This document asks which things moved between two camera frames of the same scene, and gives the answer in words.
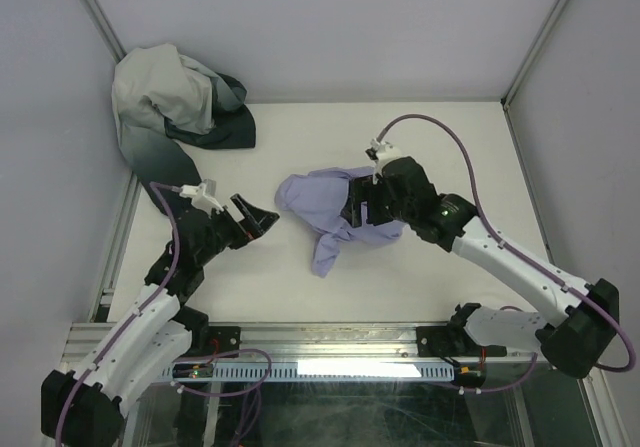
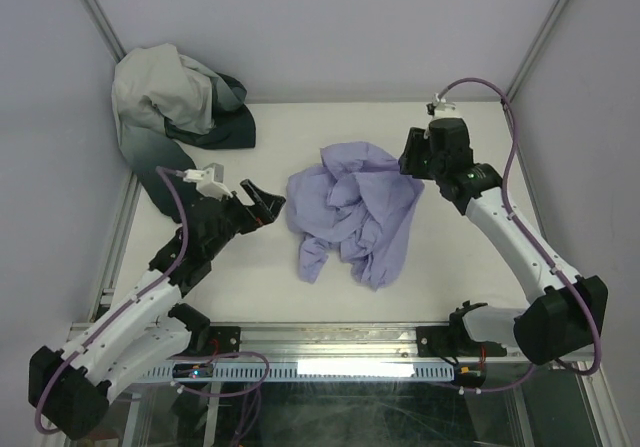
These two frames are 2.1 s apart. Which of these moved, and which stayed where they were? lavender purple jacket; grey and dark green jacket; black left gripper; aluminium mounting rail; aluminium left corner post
Moved: black left gripper; lavender purple jacket
Stayed: grey and dark green jacket; aluminium left corner post; aluminium mounting rail
